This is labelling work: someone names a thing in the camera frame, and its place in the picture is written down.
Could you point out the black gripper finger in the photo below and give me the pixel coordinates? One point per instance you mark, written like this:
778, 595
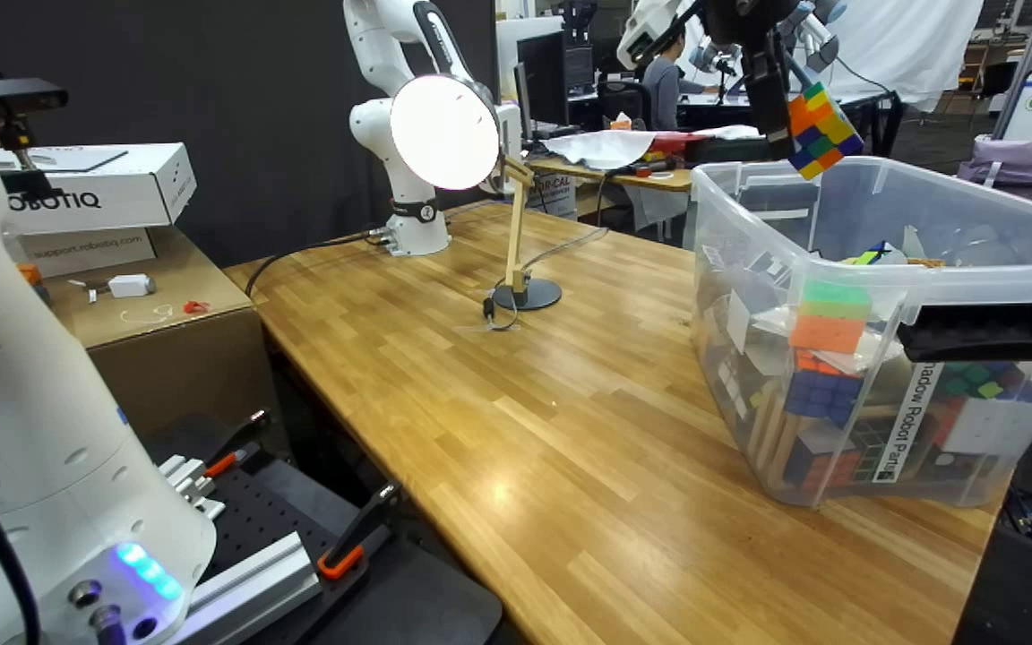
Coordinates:
767, 90

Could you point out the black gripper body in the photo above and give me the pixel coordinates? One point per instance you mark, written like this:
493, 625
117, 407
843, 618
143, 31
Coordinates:
735, 20

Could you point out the multicoloured Rubik's cube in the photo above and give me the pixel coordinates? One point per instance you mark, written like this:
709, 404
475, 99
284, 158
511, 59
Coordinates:
826, 131

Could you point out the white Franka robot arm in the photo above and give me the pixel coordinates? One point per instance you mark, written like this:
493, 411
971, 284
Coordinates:
36, 418

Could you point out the white robot arm black-banded base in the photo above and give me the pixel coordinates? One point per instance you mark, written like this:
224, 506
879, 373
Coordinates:
378, 131

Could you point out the wooden background desk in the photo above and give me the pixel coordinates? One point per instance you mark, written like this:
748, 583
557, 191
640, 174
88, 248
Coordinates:
661, 179

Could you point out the white cloth on desk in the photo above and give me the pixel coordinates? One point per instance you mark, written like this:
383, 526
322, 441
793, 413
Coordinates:
600, 147

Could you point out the pastel green orange cube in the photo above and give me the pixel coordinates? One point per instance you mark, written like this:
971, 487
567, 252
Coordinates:
832, 318

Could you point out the clear plastic storage box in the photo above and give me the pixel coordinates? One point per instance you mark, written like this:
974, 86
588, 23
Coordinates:
971, 284

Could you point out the blue puzzle cube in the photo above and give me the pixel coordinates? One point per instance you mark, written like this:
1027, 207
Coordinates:
826, 397

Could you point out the green puzzle cube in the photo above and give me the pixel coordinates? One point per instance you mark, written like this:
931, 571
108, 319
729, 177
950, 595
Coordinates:
985, 386

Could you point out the brown cardboard box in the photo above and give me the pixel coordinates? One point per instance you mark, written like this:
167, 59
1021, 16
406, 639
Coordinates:
171, 345

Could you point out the white Robotiq cardboard box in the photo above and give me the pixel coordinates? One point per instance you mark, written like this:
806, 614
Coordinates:
90, 185

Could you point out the grey gripper rig on tripod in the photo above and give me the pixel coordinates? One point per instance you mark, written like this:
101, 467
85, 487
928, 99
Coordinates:
826, 42

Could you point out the black background table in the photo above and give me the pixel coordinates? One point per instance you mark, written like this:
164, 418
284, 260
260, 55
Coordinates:
852, 118

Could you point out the seated person grey shirt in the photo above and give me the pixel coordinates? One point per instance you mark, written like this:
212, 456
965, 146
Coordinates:
666, 94

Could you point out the white curtain sheet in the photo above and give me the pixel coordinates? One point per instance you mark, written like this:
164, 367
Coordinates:
896, 47

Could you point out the black office chair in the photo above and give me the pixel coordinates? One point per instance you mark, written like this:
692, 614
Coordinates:
625, 103

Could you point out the black computer monitor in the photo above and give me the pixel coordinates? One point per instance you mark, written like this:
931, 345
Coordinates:
547, 76

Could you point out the purple bag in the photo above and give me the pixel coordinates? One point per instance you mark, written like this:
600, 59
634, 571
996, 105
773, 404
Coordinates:
1024, 164

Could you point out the white label strip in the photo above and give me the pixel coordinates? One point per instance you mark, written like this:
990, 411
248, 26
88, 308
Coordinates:
904, 424

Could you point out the small red cap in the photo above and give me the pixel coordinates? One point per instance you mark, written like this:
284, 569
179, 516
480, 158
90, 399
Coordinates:
195, 305

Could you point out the black breadboard platform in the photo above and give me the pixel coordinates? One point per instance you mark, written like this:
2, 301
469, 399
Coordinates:
421, 595

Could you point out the small white adapter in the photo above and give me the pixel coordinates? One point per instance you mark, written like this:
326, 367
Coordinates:
128, 284

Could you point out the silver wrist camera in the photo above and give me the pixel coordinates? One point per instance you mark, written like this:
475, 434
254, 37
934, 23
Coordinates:
648, 33

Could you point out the silver metal bracket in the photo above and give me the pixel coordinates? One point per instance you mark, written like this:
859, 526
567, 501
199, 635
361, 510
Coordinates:
189, 483

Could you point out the aluminium extrusion rail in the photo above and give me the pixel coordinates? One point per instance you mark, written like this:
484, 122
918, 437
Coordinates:
248, 585

